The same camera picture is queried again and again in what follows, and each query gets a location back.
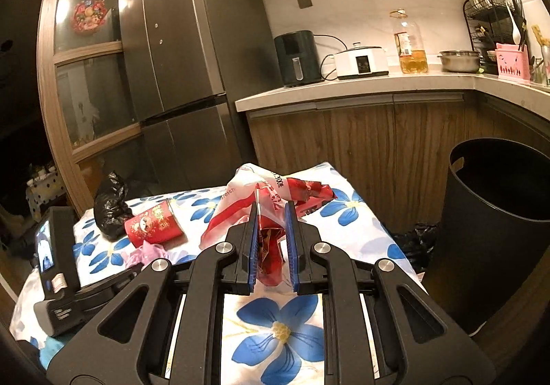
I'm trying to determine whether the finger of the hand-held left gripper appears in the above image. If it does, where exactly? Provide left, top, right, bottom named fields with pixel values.
left=79, top=262, right=144, bottom=318

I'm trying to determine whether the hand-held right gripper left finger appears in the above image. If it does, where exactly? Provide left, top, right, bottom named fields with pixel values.
left=46, top=201, right=261, bottom=385

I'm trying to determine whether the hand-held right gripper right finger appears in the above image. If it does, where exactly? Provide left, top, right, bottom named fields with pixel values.
left=284, top=201, right=497, bottom=385

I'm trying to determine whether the red and white plastic bag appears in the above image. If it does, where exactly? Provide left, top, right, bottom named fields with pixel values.
left=200, top=162, right=337, bottom=288

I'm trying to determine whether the black trash bin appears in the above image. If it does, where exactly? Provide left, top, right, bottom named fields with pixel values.
left=423, top=138, right=550, bottom=336

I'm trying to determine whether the pink plastic bag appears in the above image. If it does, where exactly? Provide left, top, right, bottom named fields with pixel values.
left=122, top=241, right=169, bottom=267

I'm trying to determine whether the polka-dot cloth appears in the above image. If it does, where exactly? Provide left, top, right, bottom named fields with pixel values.
left=25, top=165, right=67, bottom=209

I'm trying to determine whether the large black plastic bag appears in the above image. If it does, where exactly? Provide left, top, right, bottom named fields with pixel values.
left=93, top=171, right=134, bottom=242

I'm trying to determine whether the red paper cup white inside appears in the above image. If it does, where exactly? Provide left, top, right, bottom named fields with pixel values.
left=124, top=199, right=183, bottom=248

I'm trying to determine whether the blue floral tablecloth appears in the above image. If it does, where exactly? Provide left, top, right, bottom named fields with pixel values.
left=9, top=161, right=424, bottom=385

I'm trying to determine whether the black bag on floor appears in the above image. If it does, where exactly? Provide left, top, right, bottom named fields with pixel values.
left=393, top=222, right=439, bottom=274

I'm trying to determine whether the wooden lower cabinet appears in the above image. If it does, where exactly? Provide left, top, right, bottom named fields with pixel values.
left=247, top=90, right=550, bottom=239

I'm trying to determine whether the wooden glass door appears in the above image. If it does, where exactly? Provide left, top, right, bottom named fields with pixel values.
left=36, top=0, right=147, bottom=214

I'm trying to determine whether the white kitchen counter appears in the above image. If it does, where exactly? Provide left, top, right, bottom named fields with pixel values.
left=235, top=67, right=550, bottom=113

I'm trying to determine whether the dark air fryer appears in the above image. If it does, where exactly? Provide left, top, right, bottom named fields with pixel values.
left=274, top=30, right=323, bottom=87

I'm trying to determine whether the white electric cooker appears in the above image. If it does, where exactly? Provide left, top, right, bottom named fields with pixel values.
left=334, top=42, right=389, bottom=80

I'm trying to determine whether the grey refrigerator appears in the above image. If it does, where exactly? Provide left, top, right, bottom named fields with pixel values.
left=118, top=0, right=276, bottom=196

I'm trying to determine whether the cooking oil bottle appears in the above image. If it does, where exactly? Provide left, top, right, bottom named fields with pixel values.
left=390, top=9, right=429, bottom=75

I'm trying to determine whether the red door decoration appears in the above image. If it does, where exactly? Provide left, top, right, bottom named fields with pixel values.
left=73, top=0, right=108, bottom=33

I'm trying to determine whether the steel bowl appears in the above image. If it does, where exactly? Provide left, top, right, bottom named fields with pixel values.
left=438, top=50, right=482, bottom=73

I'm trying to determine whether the pink utensil holder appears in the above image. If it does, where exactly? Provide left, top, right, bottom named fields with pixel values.
left=495, top=42, right=532, bottom=79

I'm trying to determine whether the black dish rack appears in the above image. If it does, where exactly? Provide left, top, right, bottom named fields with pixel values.
left=463, top=0, right=529, bottom=63

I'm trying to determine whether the white ladle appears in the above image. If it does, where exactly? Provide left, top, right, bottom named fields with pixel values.
left=506, top=2, right=523, bottom=45

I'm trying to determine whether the black power cable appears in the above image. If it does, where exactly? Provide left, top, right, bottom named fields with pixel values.
left=313, top=34, right=351, bottom=81

